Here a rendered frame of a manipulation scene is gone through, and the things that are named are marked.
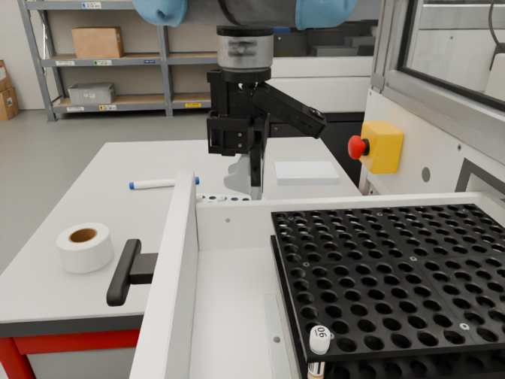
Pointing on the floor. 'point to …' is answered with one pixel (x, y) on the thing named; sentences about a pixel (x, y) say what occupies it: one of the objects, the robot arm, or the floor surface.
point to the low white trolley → (84, 365)
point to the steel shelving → (152, 100)
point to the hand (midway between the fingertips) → (259, 197)
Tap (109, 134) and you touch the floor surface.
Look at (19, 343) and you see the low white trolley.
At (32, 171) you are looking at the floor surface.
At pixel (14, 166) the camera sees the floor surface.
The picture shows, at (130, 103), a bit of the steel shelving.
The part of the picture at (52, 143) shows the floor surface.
